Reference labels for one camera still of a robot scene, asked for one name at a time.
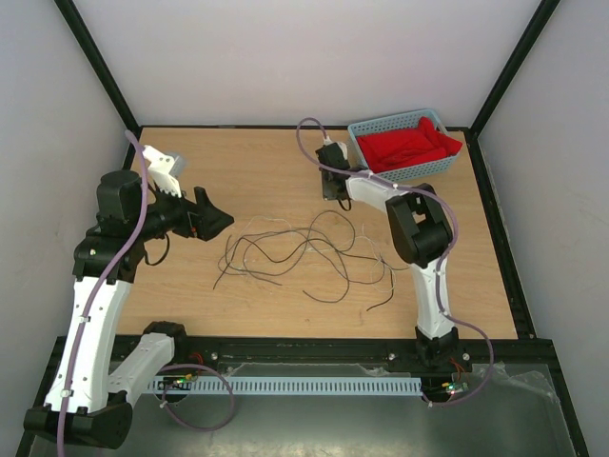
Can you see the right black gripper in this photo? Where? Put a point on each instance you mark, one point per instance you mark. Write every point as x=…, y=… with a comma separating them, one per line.
x=327, y=193

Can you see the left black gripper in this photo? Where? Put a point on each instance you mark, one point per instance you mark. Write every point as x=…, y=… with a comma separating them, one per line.
x=200, y=219

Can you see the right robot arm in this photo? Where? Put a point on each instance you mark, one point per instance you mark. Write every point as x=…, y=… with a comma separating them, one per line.
x=421, y=236

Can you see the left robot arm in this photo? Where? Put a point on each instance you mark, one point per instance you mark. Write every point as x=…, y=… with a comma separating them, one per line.
x=89, y=404

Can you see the red cloth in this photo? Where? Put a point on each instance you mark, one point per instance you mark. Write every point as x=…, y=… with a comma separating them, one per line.
x=405, y=148

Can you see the blue perforated plastic basket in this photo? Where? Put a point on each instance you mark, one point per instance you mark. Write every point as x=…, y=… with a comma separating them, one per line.
x=406, y=120

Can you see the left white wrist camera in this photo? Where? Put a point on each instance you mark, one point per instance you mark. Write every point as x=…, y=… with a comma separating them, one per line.
x=165, y=170

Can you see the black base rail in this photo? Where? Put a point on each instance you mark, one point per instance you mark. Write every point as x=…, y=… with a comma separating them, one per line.
x=395, y=354

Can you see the light blue slotted cable duct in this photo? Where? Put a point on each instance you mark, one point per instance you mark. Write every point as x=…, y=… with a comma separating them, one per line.
x=294, y=386

